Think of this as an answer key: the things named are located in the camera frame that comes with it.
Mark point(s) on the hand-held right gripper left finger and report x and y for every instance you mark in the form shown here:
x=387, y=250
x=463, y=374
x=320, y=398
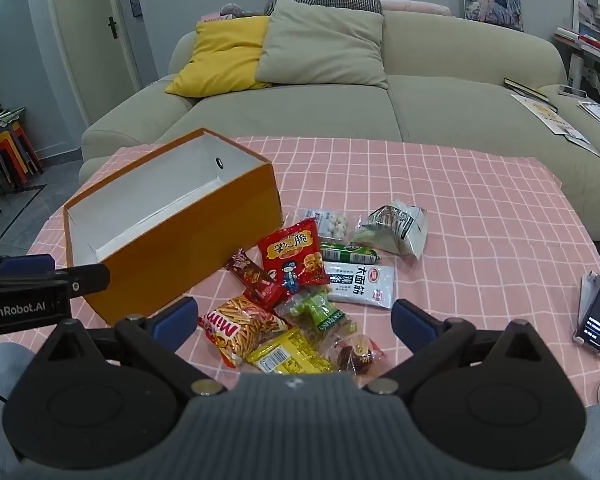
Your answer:
x=172, y=320

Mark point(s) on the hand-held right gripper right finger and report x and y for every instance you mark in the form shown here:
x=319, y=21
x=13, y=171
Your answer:
x=410, y=317

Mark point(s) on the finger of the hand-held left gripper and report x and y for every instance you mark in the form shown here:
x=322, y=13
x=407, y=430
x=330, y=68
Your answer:
x=27, y=263
x=87, y=280

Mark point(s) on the clear red date packet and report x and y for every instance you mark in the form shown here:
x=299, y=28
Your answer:
x=357, y=355

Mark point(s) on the white snack packet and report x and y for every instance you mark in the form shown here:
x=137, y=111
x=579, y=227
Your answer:
x=355, y=282

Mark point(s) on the orange stick snack packet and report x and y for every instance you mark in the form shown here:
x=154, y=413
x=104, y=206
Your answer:
x=240, y=327

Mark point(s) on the orange cardboard box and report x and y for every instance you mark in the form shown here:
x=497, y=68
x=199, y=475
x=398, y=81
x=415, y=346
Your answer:
x=180, y=240

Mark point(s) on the white green triangular snack bag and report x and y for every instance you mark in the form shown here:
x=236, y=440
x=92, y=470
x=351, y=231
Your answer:
x=400, y=232

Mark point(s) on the green raisin packet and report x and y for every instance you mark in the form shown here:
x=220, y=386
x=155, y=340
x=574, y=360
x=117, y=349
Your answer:
x=320, y=310

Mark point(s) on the green sausage packet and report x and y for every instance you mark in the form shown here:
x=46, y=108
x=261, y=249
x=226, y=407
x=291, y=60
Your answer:
x=345, y=251

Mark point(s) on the dark red snack bar packet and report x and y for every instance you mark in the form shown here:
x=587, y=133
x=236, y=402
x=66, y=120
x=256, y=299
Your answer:
x=255, y=277

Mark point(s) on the yellow snack packet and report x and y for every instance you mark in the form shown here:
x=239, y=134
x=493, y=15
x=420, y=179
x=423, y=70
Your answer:
x=285, y=355

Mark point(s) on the clear quail egg packet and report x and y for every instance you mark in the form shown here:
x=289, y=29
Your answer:
x=337, y=224

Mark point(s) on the person's left leg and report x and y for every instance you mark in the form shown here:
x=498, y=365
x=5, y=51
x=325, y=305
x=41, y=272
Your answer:
x=5, y=365

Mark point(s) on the pink checked tablecloth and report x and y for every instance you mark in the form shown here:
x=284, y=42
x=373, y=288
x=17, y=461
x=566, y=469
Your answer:
x=480, y=235

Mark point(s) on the stack of colourful stools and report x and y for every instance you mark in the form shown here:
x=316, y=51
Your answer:
x=17, y=155

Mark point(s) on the black dining table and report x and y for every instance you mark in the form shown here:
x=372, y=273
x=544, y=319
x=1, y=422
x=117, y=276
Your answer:
x=0, y=120

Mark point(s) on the beige sofa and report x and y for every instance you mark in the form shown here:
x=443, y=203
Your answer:
x=330, y=110

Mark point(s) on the white door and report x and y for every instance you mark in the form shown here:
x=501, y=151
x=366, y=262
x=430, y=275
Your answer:
x=90, y=35

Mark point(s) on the yellow white magazine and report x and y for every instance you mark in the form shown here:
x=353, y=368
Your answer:
x=555, y=120

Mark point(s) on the black book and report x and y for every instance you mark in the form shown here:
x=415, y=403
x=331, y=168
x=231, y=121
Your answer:
x=526, y=89

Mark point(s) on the yellow pillow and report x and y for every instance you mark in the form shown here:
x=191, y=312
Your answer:
x=220, y=55

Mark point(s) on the silver phone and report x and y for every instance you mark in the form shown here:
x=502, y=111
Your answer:
x=573, y=91

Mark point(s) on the beige pillow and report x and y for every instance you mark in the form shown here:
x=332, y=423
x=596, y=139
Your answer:
x=320, y=45

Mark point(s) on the grey plush toy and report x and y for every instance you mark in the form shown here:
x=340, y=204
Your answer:
x=237, y=10

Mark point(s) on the pink cushion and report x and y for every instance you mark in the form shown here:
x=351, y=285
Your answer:
x=420, y=6

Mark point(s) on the stack of books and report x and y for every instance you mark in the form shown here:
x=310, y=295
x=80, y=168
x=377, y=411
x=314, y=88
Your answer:
x=590, y=45

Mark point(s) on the white shelf unit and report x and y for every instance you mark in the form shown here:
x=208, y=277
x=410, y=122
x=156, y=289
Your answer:
x=587, y=10

